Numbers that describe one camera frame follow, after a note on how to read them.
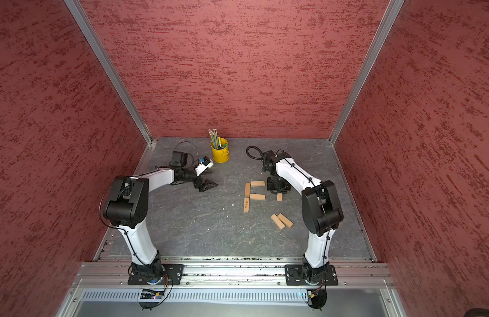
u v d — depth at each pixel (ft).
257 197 3.12
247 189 3.20
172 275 2.45
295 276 2.42
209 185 2.87
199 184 2.85
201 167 2.82
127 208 1.69
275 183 2.56
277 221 2.87
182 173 2.60
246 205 3.02
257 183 3.33
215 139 3.38
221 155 3.47
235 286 2.38
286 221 2.87
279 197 2.93
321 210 1.64
